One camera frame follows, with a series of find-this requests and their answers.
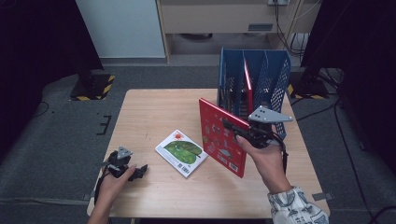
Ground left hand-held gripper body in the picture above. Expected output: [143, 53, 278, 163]
[106, 146, 134, 179]

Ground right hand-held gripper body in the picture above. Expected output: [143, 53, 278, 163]
[247, 105, 293, 149]

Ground red picture book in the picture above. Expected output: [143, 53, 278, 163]
[243, 58, 254, 118]
[198, 97, 251, 179]

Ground dark blue picture book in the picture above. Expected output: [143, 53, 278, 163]
[221, 76, 234, 115]

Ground white book with green leaf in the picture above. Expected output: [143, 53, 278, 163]
[154, 129, 209, 179]

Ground blue plastic file rack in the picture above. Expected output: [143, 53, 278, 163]
[216, 46, 292, 140]

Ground person's left hand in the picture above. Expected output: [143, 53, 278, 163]
[99, 164, 137, 203]

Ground person's right hand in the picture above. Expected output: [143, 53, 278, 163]
[235, 134, 292, 194]

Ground black stand base yellow stripes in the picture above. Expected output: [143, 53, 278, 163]
[287, 69, 331, 101]
[68, 69, 116, 103]

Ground beige wooden cabinet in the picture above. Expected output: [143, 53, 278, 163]
[155, 0, 321, 64]

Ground dark curtain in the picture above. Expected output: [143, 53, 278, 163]
[0, 0, 106, 162]
[300, 0, 396, 175]

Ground white panel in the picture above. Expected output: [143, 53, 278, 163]
[75, 0, 166, 59]

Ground right hand-held gripper black cable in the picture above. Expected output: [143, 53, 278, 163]
[269, 132, 289, 175]

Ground hand-held gripper black cable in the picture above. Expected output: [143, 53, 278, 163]
[93, 171, 110, 204]
[269, 132, 289, 175]

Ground left hand-held gripper black cable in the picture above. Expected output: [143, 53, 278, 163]
[93, 171, 110, 204]

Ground long black floor cable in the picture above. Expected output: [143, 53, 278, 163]
[295, 99, 379, 224]

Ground short black floor cable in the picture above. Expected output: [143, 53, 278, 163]
[30, 101, 50, 119]

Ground black hanging cables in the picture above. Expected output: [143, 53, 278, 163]
[273, 0, 309, 59]

